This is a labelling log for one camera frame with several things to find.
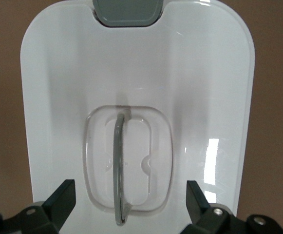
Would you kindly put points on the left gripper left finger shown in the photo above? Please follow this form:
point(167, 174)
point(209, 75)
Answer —
point(46, 219)

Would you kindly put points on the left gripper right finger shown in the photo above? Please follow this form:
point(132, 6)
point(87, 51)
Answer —
point(212, 221)

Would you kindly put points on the white box lid grey clips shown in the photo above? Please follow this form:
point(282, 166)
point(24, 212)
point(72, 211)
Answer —
point(156, 85)

